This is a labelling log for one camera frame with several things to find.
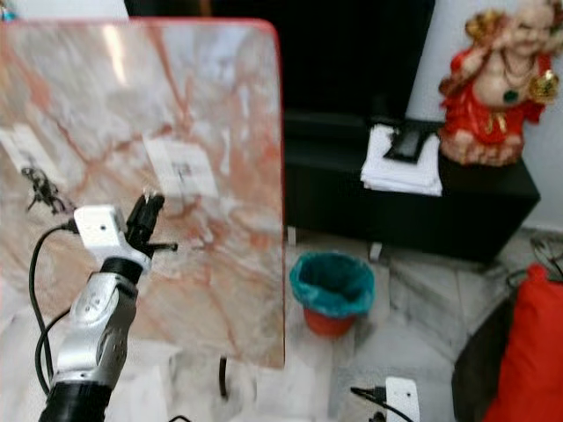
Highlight white adhesive hook plate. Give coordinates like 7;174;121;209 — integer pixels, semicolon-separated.
143;136;219;199
3;123;58;186

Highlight black key bunch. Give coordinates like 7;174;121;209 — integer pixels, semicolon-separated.
20;165;73;215

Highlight marble pattern table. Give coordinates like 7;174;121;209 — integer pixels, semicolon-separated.
0;18;287;401

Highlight teal bin liner bag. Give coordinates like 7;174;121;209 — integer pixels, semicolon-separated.
289;251;377;319

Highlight red waste bin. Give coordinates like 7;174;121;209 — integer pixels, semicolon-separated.
303;306;357;338

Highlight white folded cloth stack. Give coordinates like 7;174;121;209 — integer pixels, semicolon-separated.
361;123;443;197

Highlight black low cabinet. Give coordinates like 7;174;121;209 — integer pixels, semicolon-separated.
283;113;542;265

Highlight red laughing Buddha statue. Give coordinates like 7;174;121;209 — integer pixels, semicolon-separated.
438;7;562;168

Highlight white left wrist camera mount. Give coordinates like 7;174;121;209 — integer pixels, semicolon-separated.
72;204;152;273

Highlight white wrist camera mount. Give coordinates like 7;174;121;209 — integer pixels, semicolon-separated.
384;376;421;422
72;204;152;273

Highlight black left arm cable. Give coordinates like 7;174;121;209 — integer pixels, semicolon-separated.
28;220;80;397

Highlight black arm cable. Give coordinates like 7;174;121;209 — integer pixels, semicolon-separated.
28;220;80;397
349;385;414;422

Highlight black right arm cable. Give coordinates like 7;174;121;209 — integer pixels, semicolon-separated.
349;385;414;422

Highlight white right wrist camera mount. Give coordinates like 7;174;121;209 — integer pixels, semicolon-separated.
384;376;421;422

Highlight black floor cable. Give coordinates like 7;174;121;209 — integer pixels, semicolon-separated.
506;237;563;287

